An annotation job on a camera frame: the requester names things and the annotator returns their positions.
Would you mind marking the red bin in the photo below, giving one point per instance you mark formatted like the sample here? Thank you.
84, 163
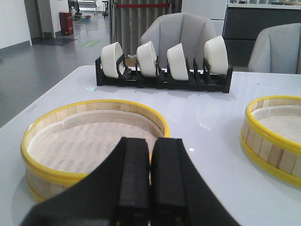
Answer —
66, 23

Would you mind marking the left grey chair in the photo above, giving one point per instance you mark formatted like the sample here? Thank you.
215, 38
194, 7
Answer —
192, 31

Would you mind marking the bamboo steamer tray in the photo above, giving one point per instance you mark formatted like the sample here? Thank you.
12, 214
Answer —
271, 136
63, 146

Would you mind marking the black dish rack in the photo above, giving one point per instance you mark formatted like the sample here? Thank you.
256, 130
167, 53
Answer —
205, 81

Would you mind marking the white bowl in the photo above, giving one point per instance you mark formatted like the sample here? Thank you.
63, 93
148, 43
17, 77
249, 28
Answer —
146, 57
177, 63
109, 55
216, 55

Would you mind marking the right grey chair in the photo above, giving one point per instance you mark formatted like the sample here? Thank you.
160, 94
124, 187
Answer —
277, 50

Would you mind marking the grey chair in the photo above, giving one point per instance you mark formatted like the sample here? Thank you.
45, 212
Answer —
277, 50
192, 31

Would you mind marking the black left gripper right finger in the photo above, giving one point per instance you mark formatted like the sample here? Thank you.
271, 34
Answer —
179, 195

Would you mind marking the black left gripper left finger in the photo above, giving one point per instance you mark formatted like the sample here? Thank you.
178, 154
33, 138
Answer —
116, 193

